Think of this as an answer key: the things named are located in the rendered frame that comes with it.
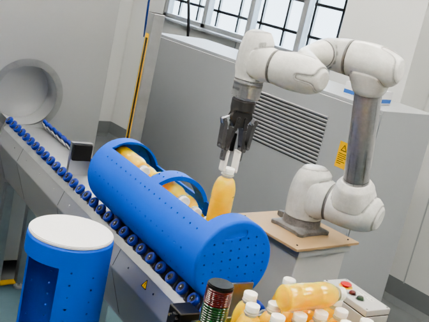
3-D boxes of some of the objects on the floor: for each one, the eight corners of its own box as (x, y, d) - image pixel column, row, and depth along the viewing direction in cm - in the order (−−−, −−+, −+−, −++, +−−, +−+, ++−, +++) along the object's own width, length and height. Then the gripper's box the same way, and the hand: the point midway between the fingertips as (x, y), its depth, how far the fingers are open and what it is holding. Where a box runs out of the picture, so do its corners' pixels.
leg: (-3, 285, 409) (13, 181, 394) (0, 290, 404) (16, 185, 389) (-13, 286, 406) (2, 181, 390) (-10, 291, 401) (6, 185, 386)
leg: (21, 284, 417) (37, 182, 401) (24, 289, 412) (41, 186, 397) (11, 285, 413) (28, 182, 398) (15, 289, 409) (31, 186, 394)
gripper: (259, 98, 228) (242, 168, 234) (216, 92, 219) (199, 166, 225) (272, 103, 222) (255, 176, 228) (228, 98, 213) (211, 174, 219)
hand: (230, 161), depth 226 cm, fingers closed on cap, 4 cm apart
